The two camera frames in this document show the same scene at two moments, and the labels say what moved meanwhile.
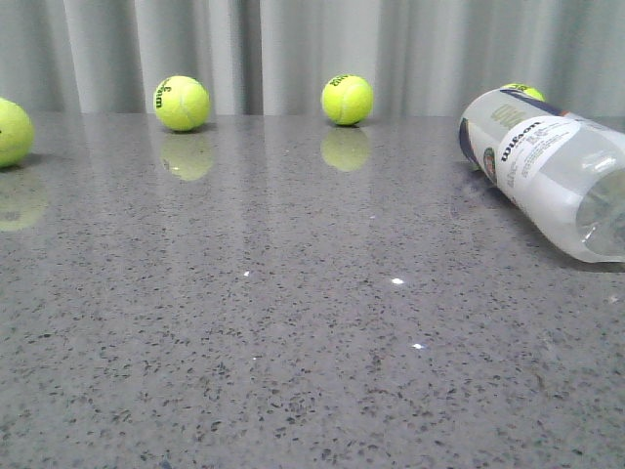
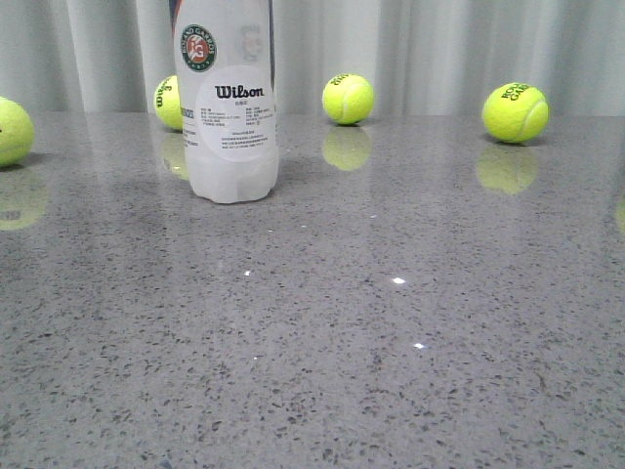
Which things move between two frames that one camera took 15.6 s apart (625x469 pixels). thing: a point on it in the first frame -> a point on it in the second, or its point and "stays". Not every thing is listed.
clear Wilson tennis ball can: (565, 170) -> (227, 82)
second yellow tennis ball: (181, 103) stays
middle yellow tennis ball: (347, 100) stays
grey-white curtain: (277, 57) stays
